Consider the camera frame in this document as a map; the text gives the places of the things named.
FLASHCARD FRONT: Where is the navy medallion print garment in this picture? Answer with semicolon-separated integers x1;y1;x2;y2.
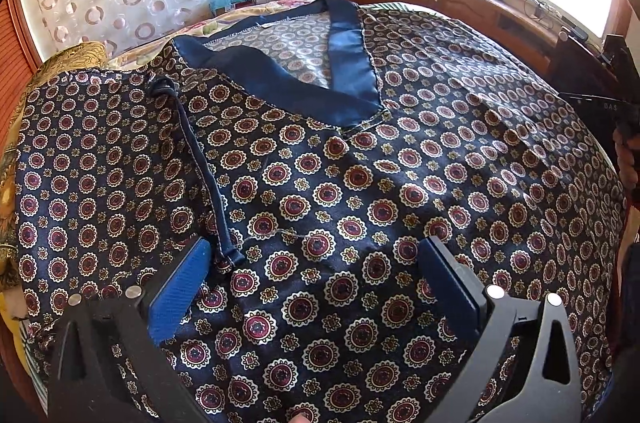
10;0;628;423

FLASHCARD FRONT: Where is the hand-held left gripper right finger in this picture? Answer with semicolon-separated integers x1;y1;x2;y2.
417;235;583;423

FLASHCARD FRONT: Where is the yellow patterned pillow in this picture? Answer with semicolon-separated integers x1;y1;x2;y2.
0;42;110;299

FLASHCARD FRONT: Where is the teal box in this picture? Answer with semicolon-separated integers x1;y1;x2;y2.
207;0;256;16

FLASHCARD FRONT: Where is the wooden headboard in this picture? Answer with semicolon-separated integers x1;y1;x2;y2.
0;0;43;144

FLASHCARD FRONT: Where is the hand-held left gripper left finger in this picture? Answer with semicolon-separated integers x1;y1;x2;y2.
47;237;213;423

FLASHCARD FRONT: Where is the person's right hand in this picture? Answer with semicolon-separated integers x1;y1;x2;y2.
614;126;640;204

